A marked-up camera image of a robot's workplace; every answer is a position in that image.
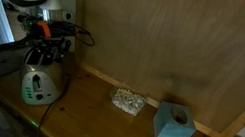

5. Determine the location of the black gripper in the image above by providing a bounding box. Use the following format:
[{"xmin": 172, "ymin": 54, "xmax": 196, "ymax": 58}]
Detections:
[{"xmin": 27, "ymin": 24, "xmax": 74, "ymax": 71}]

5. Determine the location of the silver two-slot toaster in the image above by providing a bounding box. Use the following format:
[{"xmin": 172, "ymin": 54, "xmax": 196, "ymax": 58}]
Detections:
[{"xmin": 14, "ymin": 45, "xmax": 72, "ymax": 112}]

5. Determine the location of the crumpled foil ball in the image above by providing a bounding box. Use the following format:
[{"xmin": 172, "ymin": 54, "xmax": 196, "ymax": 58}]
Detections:
[{"xmin": 107, "ymin": 85, "xmax": 150, "ymax": 119}]

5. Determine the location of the large plywood board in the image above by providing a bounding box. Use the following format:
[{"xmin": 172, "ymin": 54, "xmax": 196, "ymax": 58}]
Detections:
[{"xmin": 51, "ymin": 0, "xmax": 245, "ymax": 137}]

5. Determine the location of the blue tissue box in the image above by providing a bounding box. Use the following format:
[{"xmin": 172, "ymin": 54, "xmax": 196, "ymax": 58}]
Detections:
[{"xmin": 149, "ymin": 99, "xmax": 202, "ymax": 137}]

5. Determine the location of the black cable with orange plug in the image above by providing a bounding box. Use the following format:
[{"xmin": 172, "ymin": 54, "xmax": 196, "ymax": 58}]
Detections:
[{"xmin": 0, "ymin": 9, "xmax": 99, "ymax": 71}]

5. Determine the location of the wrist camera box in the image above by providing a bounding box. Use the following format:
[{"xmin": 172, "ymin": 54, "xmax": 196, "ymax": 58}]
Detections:
[{"xmin": 58, "ymin": 9, "xmax": 77, "ymax": 23}]

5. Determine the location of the black toaster power cord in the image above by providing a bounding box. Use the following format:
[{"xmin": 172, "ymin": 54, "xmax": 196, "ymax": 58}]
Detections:
[{"xmin": 35, "ymin": 69, "xmax": 74, "ymax": 137}]

